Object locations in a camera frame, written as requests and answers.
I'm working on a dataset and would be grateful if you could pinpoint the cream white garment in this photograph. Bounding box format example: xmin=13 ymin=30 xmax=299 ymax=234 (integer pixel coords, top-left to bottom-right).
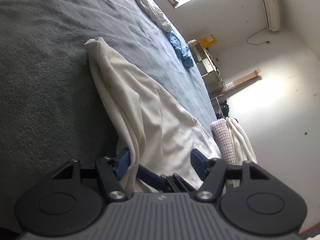
xmin=85 ymin=37 xmax=221 ymax=194

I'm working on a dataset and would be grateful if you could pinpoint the white checkered folded cloth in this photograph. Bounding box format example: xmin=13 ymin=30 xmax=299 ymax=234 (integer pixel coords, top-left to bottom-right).
xmin=210 ymin=118 xmax=257 ymax=165

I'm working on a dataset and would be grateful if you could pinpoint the white shelf unit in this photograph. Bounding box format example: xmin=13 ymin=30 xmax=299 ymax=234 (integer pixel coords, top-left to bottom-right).
xmin=188 ymin=40 xmax=229 ymax=119

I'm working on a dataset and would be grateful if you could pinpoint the grey bed blanket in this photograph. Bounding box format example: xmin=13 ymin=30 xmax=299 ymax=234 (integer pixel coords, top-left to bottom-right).
xmin=1 ymin=0 xmax=215 ymax=232

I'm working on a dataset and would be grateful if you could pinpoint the cardboard box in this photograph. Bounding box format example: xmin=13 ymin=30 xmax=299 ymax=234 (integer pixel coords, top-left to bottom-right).
xmin=225 ymin=69 xmax=261 ymax=91

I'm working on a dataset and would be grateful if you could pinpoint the blue crumpled garment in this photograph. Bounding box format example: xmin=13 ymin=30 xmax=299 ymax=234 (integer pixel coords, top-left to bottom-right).
xmin=168 ymin=30 xmax=194 ymax=69

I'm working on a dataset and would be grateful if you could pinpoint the yellow box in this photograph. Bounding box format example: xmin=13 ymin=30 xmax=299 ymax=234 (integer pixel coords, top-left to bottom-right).
xmin=199 ymin=34 xmax=217 ymax=48

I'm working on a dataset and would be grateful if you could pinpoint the white crumpled cloth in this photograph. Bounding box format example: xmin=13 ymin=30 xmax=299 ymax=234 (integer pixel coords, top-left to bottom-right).
xmin=135 ymin=0 xmax=172 ymax=33

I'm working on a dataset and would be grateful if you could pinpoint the white air conditioner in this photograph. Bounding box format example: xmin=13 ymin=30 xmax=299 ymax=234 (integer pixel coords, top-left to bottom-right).
xmin=262 ymin=0 xmax=281 ymax=32

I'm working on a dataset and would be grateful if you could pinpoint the black power cable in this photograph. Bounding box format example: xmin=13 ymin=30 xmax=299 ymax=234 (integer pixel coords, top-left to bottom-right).
xmin=247 ymin=26 xmax=272 ymax=47

